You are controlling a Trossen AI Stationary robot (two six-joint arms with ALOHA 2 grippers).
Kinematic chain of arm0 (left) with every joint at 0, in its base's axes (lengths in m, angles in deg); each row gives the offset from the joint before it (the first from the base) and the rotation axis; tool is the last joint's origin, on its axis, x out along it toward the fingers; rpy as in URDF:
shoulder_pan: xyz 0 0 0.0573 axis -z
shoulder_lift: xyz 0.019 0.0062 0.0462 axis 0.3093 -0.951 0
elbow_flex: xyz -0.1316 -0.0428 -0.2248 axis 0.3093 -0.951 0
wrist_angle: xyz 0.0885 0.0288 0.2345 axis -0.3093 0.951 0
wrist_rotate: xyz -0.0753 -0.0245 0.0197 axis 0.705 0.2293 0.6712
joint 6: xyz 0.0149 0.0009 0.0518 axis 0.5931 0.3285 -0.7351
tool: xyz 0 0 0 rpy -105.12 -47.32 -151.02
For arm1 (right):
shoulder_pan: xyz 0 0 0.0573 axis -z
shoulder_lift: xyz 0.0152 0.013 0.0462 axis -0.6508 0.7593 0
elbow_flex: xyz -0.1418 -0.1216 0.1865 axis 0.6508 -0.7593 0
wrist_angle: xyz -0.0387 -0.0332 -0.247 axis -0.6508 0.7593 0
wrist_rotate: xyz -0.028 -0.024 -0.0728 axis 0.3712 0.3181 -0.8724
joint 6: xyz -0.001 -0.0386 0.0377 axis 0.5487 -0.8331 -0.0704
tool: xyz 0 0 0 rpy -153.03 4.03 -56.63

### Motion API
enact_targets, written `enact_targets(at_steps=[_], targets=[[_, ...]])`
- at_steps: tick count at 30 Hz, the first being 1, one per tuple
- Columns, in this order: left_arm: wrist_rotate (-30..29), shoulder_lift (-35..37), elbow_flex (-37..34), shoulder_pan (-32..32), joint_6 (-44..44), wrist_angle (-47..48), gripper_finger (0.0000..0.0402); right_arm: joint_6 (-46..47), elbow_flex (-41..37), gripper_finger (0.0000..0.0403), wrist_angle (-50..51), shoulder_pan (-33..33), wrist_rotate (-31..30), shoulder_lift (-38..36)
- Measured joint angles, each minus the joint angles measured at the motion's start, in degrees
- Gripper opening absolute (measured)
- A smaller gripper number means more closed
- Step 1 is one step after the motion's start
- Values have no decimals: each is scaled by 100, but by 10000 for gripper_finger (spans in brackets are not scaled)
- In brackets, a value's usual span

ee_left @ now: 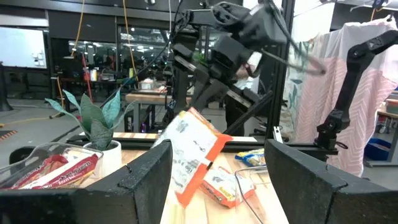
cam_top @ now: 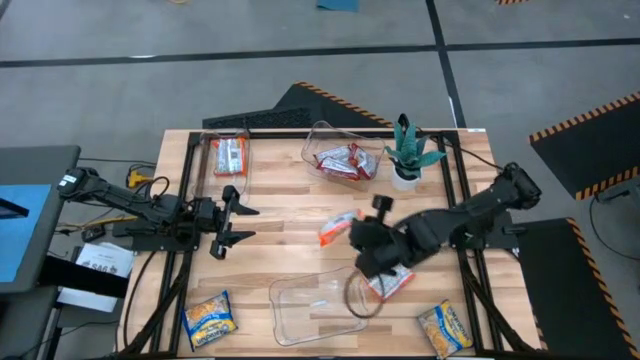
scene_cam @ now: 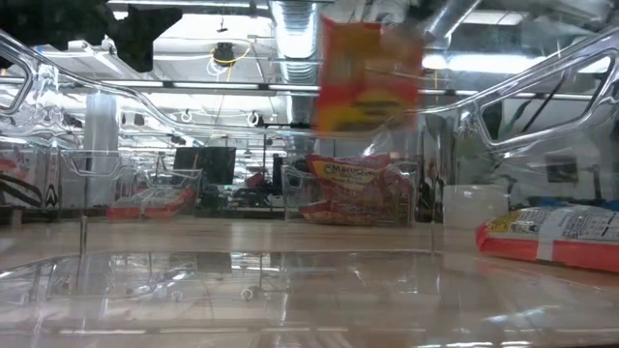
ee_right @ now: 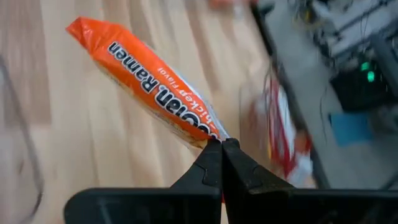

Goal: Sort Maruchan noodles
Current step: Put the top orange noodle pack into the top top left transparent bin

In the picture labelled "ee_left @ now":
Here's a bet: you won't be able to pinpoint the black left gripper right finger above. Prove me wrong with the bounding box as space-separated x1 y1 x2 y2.
264 139 398 224

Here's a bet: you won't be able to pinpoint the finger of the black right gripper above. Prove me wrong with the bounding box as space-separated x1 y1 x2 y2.
191 79 218 111
207 84 231 108

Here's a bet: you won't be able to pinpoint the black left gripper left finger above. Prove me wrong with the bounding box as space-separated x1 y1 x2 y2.
85 139 174 224

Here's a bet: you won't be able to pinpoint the orange Maruchan noodle pack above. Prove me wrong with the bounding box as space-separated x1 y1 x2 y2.
198 166 257 209
151 106 233 208

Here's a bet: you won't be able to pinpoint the blue Maruchan noodle pack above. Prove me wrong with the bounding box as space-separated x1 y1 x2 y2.
234 147 267 168

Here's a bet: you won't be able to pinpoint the red Maruchan noodle pack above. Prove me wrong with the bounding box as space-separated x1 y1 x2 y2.
19 153 100 190
7 154 70 190

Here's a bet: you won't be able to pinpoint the person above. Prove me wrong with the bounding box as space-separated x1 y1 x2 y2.
224 51 261 137

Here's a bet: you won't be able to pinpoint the green background plant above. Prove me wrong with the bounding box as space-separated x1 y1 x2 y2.
192 51 208 66

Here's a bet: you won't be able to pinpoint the clear plastic bin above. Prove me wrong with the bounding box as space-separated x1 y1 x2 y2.
0 142 104 191
233 164 271 224

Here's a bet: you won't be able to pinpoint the white plant pot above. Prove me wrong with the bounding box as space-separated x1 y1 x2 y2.
83 139 123 179

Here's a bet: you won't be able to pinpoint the clear storage box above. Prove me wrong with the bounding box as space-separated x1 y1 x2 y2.
137 78 168 94

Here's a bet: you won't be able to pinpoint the wooden workbench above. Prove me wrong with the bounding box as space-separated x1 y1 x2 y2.
125 92 193 133

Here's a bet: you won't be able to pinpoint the leaf print cloth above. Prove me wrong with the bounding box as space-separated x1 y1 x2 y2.
279 39 313 142

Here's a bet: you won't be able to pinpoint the blue storage bin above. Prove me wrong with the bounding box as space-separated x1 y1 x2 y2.
363 138 393 162

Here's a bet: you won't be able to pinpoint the green snake plant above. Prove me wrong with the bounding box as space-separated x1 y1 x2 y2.
45 88 136 152

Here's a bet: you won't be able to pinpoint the pink white patterned cloth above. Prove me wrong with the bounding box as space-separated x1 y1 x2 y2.
294 15 398 177

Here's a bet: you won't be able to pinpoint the side table grey legs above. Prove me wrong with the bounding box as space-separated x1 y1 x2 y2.
376 98 398 162

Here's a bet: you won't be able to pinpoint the red pole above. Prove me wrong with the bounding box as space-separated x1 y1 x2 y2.
80 52 94 103

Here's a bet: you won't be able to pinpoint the black chair back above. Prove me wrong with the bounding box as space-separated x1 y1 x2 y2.
8 146 37 165

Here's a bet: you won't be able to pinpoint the black aluminium table frame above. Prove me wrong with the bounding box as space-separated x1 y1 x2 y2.
67 0 340 156

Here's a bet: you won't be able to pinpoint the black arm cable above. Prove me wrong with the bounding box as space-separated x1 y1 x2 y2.
261 0 327 77

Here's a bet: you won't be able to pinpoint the black jointed mount pole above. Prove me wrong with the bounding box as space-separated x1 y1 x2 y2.
313 29 398 151

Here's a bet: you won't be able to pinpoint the white wall board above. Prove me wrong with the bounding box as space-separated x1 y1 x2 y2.
0 26 48 70

